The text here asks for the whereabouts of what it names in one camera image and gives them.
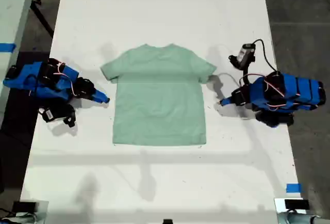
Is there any pale green T-shirt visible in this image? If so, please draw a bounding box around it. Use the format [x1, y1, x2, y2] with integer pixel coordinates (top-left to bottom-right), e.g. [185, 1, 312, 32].
[100, 43, 218, 147]

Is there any black stand leg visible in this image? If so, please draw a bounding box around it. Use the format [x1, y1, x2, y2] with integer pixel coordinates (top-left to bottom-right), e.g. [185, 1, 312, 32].
[30, 0, 55, 38]

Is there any blue tape strip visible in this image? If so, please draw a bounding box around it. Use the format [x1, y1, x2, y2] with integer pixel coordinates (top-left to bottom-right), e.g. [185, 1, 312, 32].
[286, 183, 302, 193]
[0, 42, 17, 52]

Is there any pale bench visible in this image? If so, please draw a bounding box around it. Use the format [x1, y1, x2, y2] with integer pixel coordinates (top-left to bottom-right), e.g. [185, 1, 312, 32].
[0, 0, 37, 126]

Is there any small black box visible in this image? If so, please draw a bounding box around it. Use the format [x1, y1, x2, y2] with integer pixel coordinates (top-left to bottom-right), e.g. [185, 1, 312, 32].
[285, 199, 310, 211]
[12, 201, 38, 212]

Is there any grey metal tube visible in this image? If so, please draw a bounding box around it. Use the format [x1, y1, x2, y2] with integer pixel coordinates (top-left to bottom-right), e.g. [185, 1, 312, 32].
[277, 212, 330, 224]
[0, 213, 37, 224]

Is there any black camera stalk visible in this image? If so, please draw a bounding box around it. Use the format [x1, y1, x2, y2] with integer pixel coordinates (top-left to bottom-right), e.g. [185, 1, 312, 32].
[243, 63, 253, 86]

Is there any black camera box white label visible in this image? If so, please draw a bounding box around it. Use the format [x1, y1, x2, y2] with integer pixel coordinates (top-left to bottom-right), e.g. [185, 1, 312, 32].
[38, 104, 77, 128]

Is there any black camera box grey face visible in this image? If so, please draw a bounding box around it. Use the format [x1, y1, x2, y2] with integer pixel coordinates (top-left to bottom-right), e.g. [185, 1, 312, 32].
[228, 43, 256, 70]

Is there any black camera cable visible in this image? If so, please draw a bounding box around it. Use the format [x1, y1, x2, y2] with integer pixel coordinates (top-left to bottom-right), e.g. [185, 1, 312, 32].
[251, 39, 282, 76]

